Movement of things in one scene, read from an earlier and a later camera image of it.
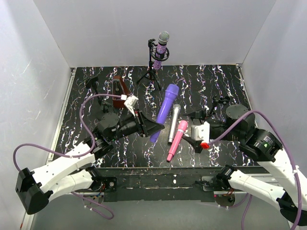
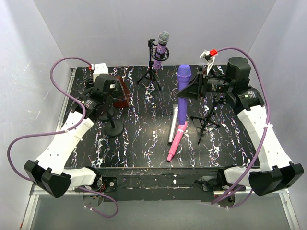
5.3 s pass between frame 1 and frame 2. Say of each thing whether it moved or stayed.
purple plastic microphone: moved
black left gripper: moved
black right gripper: moved
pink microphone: stayed
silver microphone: stayed
